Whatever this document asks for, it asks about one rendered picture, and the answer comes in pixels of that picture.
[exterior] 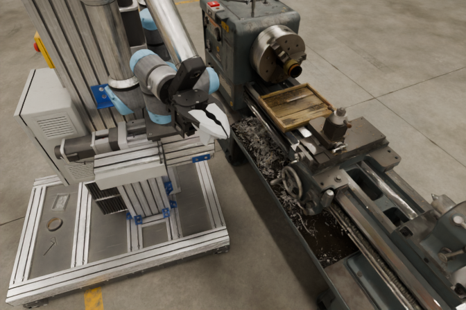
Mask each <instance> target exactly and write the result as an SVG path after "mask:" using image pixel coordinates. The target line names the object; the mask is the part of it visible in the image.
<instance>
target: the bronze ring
mask: <svg viewBox="0 0 466 310"><path fill-rule="evenodd" d="M283 68H284V73H285V74H287V75H288V76H290V77H292V78H297V77H298V76H299V75H300V74H301V73H302V68H301V66H300V64H299V63H297V60H294V59H292V60H289V61H288V62H287V63H286V64H284V65H283Z"/></svg>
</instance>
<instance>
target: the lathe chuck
mask: <svg viewBox="0 0 466 310"><path fill-rule="evenodd" d="M284 29H286V30H289V31H285V30H284ZM272 38H274V39H275V41H276V42H277V43H278V44H279V45H280V46H281V47H282V49H283V51H284V52H285V53H288V54H289V55H291V54H294V53H298V52H301V51H305V50H306V47H305V43H304V40H303V39H302V38H301V37H300V36H299V35H298V34H297V33H295V32H294V31H292V30H291V29H289V28H286V27H279V28H274V29H272V30H271V31H268V32H267V33H266V34H265V35H264V36H263V37H262V38H261V39H260V40H259V41H258V42H257V45H256V46H255V48H254V51H253V54H252V66H253V68H254V70H255V71H256V72H257V73H258V74H259V75H260V76H261V77H262V78H263V79H264V80H265V81H266V82H268V81H269V79H270V77H271V76H272V74H273V72H274V70H275V68H276V66H277V65H276V62H277V63H280V64H281V65H284V63H283V62H281V61H280V60H279V59H278V58H277V56H276V55H275V52H274V51H273V49H272V48H271V46H270V45H269V44H268V42H269V41H270V40H271V39H272ZM255 67H256V68H257V70H256V69H255ZM289 77H290V76H285V77H284V78H283V79H280V80H279V82H282V81H284V80H286V79H287V78H289Z"/></svg>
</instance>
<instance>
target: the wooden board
mask: <svg viewBox="0 0 466 310"><path fill-rule="evenodd" d="M305 87H307V88H308V89H307V88H305ZM299 89H300V91H299ZM304 89H305V91H304ZM293 90H294V91H295V92H293ZM291 91H292V92H291ZM306 91H307V92H306ZM287 92H288V93H287ZM289 93H290V94H289ZM298 93H300V94H298ZM281 94H282V95H281ZM310 94H311V95H310ZM278 95H279V97H278ZM289 95H290V96H289ZM298 95H299V96H298ZM309 95H310V96H309ZM274 97H275V98H274ZM283 97H284V98H283ZM285 97H286V98H285ZM267 98H268V99H267ZM270 98H271V99H270ZM272 99H274V100H272ZM278 99H279V100H278ZM269 100H270V101H269ZM286 100H287V101H286ZM274 101H275V102H274ZM277 101H279V105H278V102H277ZM280 101H281V102H280ZM258 102H259V104H260V105H261V106H262V108H263V109H265V111H266V112H267V113H268V115H269V116H270V117H271V119H272V120H273V121H274V122H275V123H276V124H277V126H278V127H279V128H280V129H281V131H282V132H283V133H285V132H289V131H292V130H295V129H298V128H301V127H304V126H307V125H308V124H309V121H310V120H312V119H316V118H318V117H324V118H327V117H329V115H330V114H331V113H332V111H331V110H328V109H327V107H328V106H329V105H330V106H332V108H333V109H334V110H335V111H336V110H337V108H336V107H334V105H332V104H331V103H330V102H329V101H328V100H327V99H326V98H325V97H324V96H323V95H322V94H320V93H319V92H318V91H317V90H316V89H315V88H314V87H312V86H311V85H310V84H309V83H303V84H300V85H296V86H294V87H289V88H286V89H283V90H279V91H276V92H272V93H269V94H266V95H263V96H258ZM265 102H266V103H267V104H266V103H265ZM269 103H270V104H269ZM271 103H272V104H271ZM282 103H283V104H282ZM268 104H269V105H268ZM313 104H314V105H313ZM316 104H317V105H316ZM319 105H320V106H319ZM324 105H326V107H325V106H324ZM315 109H316V110H315ZM323 111H324V112H323ZM328 111H329V112H328ZM322 112H323V113H322ZM289 114H290V115H289ZM278 117H279V118H278ZM282 121H283V122H282ZM293 121H294V122H293ZM284 123H285V124H284Z"/></svg>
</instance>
